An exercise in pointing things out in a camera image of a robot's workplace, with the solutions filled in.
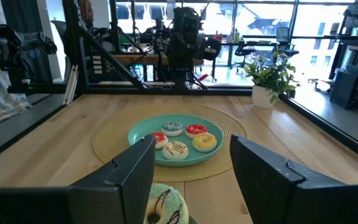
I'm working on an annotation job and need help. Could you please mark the black table border rail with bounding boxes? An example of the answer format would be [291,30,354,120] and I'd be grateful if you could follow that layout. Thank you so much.
[0,93,83,167]
[278,92,358,167]

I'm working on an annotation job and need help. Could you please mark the green plant white pot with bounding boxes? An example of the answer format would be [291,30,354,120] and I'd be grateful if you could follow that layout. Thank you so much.
[243,51,297,110]

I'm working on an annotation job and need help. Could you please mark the black diagonal frame brace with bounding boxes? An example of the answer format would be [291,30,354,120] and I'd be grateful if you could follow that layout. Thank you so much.
[78,27,146,90]

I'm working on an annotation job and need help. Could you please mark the black frame base rail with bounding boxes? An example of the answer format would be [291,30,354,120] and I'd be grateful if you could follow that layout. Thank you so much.
[26,84,254,96]

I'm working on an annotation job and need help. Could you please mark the white donut blue icing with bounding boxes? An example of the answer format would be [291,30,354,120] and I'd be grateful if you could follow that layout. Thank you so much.
[161,121,184,138]

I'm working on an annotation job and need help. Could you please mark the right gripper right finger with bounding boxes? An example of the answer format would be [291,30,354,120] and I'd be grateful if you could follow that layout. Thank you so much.
[230,134,351,224]

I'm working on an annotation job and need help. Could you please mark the wooden desk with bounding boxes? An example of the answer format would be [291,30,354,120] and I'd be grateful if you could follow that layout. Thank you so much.
[113,52,204,66]

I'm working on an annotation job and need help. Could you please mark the black office chair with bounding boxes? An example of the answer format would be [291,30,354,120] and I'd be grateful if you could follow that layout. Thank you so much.
[231,42,257,74]

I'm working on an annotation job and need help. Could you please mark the round woven straw placemat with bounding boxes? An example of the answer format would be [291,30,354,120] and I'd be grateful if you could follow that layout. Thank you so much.
[91,102,250,183]

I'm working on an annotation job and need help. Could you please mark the teal plate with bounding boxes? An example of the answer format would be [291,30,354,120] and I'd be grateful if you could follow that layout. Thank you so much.
[127,114,225,168]

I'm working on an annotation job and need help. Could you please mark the white donut chocolate drizzle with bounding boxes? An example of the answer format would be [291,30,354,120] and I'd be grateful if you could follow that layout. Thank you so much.
[162,141,190,161]

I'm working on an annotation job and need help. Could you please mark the black frame post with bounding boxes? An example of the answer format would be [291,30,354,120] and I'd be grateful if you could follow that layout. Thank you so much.
[62,0,90,94]

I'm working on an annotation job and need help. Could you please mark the donut yellow icing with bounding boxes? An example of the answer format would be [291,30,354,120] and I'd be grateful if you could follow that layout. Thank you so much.
[192,133,218,153]

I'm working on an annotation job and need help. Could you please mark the person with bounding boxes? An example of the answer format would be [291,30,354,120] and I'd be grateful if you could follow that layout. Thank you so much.
[78,0,95,30]

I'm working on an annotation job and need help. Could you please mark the white donut mint icing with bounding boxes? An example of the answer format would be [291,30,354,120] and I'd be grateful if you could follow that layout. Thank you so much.
[143,182,190,224]

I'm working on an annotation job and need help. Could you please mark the white flat boards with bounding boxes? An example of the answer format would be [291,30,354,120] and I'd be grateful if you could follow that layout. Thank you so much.
[63,64,80,106]

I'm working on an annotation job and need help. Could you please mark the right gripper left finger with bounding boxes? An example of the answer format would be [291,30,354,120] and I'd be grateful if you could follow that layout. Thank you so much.
[68,134,157,224]

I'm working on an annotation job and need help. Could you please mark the black cabinet red light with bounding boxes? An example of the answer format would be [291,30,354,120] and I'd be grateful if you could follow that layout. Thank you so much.
[329,65,358,111]

